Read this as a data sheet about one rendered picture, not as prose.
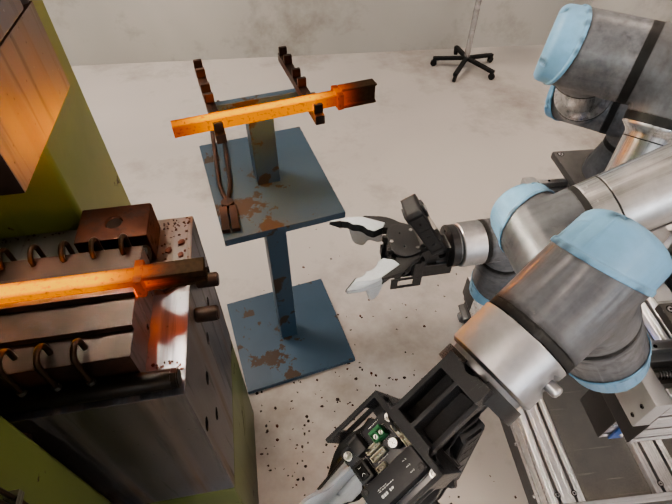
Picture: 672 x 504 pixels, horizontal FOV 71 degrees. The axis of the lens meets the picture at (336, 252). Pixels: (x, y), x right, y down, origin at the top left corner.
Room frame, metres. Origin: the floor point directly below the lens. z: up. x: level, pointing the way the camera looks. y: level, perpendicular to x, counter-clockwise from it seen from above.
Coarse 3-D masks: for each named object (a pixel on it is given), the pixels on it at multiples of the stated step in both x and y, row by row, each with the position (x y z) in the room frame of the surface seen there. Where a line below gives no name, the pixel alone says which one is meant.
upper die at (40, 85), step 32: (32, 32) 0.49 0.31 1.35; (0, 64) 0.40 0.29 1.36; (32, 64) 0.45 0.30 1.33; (0, 96) 0.37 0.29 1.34; (32, 96) 0.42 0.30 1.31; (64, 96) 0.49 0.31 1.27; (0, 128) 0.34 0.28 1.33; (32, 128) 0.39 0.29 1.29; (0, 160) 0.32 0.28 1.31; (32, 160) 0.36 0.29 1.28; (0, 192) 0.32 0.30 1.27
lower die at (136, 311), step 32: (128, 256) 0.50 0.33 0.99; (128, 288) 0.43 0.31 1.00; (0, 320) 0.38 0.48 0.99; (32, 320) 0.38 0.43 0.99; (64, 320) 0.38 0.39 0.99; (96, 320) 0.38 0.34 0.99; (128, 320) 0.38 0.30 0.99; (32, 352) 0.33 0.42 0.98; (64, 352) 0.33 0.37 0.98; (96, 352) 0.33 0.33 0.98; (128, 352) 0.33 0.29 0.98; (0, 384) 0.29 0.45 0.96; (32, 384) 0.30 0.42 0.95
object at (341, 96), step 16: (368, 80) 0.96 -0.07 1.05; (304, 96) 0.91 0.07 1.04; (320, 96) 0.91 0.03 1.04; (336, 96) 0.91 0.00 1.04; (352, 96) 0.94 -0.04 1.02; (368, 96) 0.95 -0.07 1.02; (224, 112) 0.85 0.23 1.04; (240, 112) 0.85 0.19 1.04; (256, 112) 0.85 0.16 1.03; (272, 112) 0.86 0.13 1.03; (288, 112) 0.88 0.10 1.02; (176, 128) 0.80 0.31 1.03; (192, 128) 0.81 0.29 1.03; (208, 128) 0.82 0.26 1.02
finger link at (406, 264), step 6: (402, 258) 0.48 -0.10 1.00; (408, 258) 0.48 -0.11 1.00; (414, 258) 0.48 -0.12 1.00; (402, 264) 0.47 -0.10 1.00; (408, 264) 0.47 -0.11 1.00; (396, 270) 0.46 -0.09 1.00; (402, 270) 0.46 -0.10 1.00; (408, 270) 0.46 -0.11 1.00; (384, 276) 0.45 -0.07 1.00; (390, 276) 0.45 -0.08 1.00; (396, 276) 0.45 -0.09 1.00; (384, 282) 0.44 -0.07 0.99
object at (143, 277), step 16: (96, 272) 0.45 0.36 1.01; (112, 272) 0.45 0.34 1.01; (128, 272) 0.45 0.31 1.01; (144, 272) 0.45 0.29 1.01; (160, 272) 0.45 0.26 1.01; (176, 272) 0.45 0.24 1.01; (192, 272) 0.45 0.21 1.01; (0, 288) 0.42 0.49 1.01; (16, 288) 0.42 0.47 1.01; (32, 288) 0.42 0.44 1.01; (48, 288) 0.42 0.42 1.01; (64, 288) 0.42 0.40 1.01; (80, 288) 0.42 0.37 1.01; (96, 288) 0.42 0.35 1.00; (112, 288) 0.43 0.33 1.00; (144, 288) 0.43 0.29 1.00; (160, 288) 0.44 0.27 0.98
